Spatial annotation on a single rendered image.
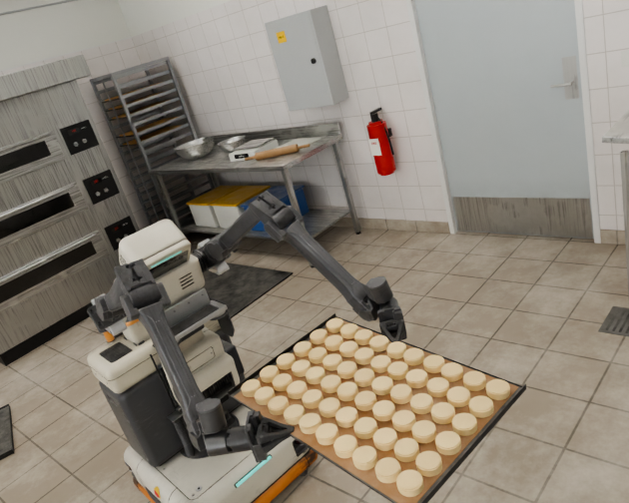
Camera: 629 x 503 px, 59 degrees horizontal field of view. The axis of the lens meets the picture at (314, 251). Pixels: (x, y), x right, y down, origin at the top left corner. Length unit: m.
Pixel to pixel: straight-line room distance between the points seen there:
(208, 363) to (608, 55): 2.73
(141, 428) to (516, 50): 3.01
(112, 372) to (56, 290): 2.77
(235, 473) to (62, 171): 3.27
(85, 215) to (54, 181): 0.37
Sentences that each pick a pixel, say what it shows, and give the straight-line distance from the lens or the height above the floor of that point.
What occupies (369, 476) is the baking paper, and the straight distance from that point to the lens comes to 1.20.
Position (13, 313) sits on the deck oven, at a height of 0.36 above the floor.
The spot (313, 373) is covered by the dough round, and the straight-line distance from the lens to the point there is 1.44.
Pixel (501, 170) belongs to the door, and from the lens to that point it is 4.16.
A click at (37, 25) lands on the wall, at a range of 6.24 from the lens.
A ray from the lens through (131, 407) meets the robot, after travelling 2.42.
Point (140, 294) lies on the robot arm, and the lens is 1.49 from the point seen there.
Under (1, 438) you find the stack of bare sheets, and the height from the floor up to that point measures 0.02.
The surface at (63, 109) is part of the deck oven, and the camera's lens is 5.08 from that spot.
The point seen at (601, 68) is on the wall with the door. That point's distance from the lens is 3.72.
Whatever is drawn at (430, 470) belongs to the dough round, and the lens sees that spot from 1.17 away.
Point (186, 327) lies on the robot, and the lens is 2.01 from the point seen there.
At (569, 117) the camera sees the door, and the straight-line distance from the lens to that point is 3.87.
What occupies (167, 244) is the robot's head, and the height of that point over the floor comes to 1.26.
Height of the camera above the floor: 1.82
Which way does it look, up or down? 22 degrees down
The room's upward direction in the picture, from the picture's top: 17 degrees counter-clockwise
